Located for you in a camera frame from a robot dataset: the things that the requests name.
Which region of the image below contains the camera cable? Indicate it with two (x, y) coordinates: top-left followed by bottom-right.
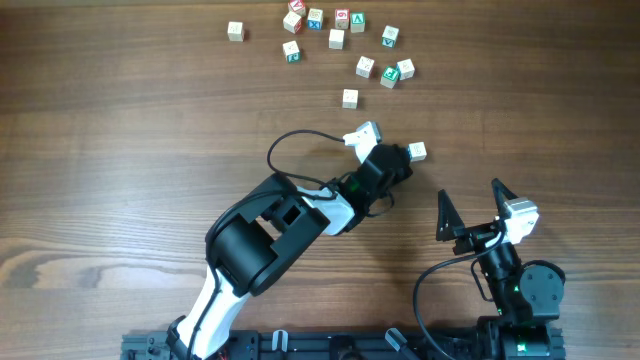
(412, 219), (507, 360)
(187, 129), (351, 360)

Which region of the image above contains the green side block left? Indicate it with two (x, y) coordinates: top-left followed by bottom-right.
(282, 41), (301, 63)

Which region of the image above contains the plain wooden block centre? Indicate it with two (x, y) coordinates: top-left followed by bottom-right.
(329, 29), (345, 50)

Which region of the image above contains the green E block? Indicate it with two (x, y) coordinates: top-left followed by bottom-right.
(380, 66), (400, 89)

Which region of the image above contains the red 9 block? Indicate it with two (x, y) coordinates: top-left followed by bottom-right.
(335, 8), (350, 30)

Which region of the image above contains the plain wooden block far left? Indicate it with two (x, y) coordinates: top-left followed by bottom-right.
(227, 21), (245, 42)

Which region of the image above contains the plain wooden block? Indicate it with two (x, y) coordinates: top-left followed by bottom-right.
(227, 21), (245, 42)
(329, 29), (345, 50)

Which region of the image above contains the green A block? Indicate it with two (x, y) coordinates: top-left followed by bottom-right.
(350, 12), (366, 33)

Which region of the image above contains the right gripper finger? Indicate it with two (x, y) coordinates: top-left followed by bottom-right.
(436, 189), (466, 242)
(491, 178), (518, 216)

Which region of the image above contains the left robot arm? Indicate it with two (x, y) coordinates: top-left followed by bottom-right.
(167, 143), (426, 359)

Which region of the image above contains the blue edged wooden block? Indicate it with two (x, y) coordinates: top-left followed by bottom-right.
(397, 59), (415, 80)

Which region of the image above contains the red letter block top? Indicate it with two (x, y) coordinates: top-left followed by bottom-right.
(288, 0), (306, 17)

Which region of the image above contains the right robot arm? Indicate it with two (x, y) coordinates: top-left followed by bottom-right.
(436, 179), (566, 359)

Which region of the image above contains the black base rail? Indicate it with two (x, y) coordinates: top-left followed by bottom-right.
(119, 327), (566, 360)

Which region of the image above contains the left camera cable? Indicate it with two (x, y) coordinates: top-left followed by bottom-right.
(187, 129), (351, 360)

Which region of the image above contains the blue X block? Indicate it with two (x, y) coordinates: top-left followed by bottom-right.
(307, 8), (323, 30)

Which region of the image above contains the blue P wooden block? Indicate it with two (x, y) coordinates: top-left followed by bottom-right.
(407, 142), (427, 162)

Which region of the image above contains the green V block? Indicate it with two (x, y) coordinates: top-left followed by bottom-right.
(381, 25), (399, 48)

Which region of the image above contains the wooden picture block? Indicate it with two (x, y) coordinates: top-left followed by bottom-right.
(356, 56), (375, 78)

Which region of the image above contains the right camera cable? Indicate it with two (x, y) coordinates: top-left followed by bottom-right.
(412, 219), (507, 360)

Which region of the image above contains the wooden block lowest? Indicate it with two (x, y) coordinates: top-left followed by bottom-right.
(342, 89), (359, 109)

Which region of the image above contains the red edged wooden block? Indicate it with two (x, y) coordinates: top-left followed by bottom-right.
(283, 11), (302, 34)

